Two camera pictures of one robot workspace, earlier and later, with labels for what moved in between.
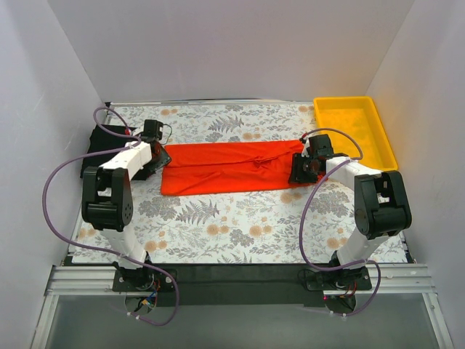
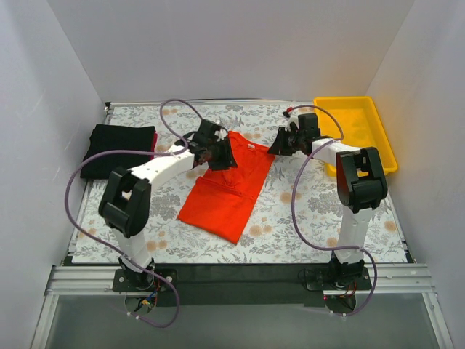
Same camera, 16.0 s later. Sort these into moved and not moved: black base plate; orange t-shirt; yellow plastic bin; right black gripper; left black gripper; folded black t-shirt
Moved: orange t-shirt; right black gripper; left black gripper
Not moved: yellow plastic bin; black base plate; folded black t-shirt
